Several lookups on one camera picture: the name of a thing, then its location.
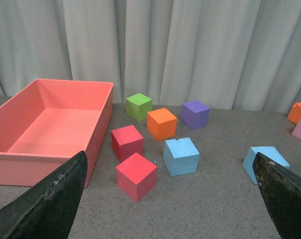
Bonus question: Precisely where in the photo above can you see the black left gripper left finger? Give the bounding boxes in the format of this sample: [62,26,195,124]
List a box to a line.
[0,151,88,239]

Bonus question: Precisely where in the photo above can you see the red foam block near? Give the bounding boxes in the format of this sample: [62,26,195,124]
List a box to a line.
[115,153,157,202]

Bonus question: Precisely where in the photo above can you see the light blue foam block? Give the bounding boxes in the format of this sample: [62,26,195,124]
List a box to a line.
[242,146,291,185]

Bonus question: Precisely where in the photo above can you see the orange foam block behind bin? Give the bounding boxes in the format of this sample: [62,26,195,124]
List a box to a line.
[287,102,301,124]

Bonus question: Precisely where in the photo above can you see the green foam block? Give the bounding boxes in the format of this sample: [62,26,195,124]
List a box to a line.
[126,93,152,121]

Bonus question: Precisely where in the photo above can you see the purple foam block far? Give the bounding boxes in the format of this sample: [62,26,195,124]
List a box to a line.
[180,100,210,130]

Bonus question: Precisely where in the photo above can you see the red foam block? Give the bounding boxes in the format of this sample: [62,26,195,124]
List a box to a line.
[115,153,157,202]
[111,125,144,162]

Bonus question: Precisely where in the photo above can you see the light blue foam block notched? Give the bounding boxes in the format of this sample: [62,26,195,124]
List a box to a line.
[163,137,200,176]

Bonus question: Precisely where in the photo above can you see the orange foam block left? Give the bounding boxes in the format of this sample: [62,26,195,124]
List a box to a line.
[147,108,177,141]

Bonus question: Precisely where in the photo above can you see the red foam block far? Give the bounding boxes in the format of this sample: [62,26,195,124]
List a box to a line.
[111,125,144,162]

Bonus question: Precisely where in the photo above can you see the grey curtain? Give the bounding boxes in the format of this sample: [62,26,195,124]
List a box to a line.
[0,0,301,112]

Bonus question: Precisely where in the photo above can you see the pink plastic bin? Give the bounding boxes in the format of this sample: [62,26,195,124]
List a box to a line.
[0,79,113,186]

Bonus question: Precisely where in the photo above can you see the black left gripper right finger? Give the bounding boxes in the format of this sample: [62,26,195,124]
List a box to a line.
[253,152,301,239]

